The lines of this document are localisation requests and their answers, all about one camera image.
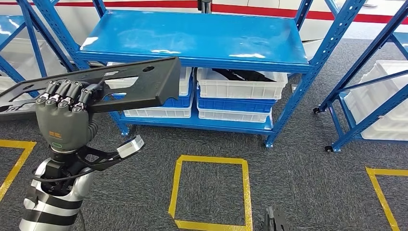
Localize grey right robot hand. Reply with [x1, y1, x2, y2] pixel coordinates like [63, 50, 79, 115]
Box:
[262, 206, 290, 231]

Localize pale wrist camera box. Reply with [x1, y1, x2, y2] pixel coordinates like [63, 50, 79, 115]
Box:
[116, 134, 146, 159]

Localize black barrier stanchion post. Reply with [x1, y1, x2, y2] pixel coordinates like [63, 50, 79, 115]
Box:
[197, 0, 213, 14]

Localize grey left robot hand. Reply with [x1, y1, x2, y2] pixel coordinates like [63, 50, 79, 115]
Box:
[35, 79, 104, 153]

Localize red barrier belt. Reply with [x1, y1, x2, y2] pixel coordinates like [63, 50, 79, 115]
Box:
[211, 3, 408, 26]
[0, 0, 199, 9]

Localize white plastic bin stack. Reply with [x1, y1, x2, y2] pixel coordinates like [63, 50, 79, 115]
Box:
[344, 60, 408, 141]

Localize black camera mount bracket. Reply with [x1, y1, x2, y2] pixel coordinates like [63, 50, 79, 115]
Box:
[76, 145, 128, 171]

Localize blue metal shelf rack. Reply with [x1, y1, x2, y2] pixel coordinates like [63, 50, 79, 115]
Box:
[0, 0, 80, 100]
[32, 0, 367, 149]
[313, 0, 408, 153]

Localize white car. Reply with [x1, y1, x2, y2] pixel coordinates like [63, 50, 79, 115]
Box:
[0, 0, 408, 43]

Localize black part in crate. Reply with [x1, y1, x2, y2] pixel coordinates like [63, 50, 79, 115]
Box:
[212, 68, 277, 83]

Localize black plastic car part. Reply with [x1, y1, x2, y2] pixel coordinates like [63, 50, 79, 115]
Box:
[0, 56, 182, 122]

